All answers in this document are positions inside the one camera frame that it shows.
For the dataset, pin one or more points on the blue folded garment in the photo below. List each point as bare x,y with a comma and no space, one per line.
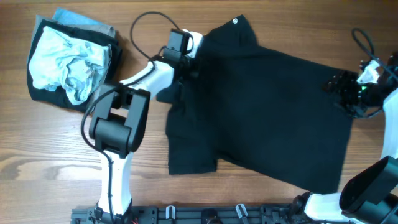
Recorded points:
65,16

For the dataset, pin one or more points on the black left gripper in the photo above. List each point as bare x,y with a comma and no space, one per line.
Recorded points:
193,70

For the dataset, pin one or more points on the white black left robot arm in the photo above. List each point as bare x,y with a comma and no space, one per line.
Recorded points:
118,126

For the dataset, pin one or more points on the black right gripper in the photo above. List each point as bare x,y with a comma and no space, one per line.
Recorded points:
339,84

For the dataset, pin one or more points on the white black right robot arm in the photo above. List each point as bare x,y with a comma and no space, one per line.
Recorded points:
367,197

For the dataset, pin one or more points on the black t-shirt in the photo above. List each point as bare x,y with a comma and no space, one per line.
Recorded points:
259,109

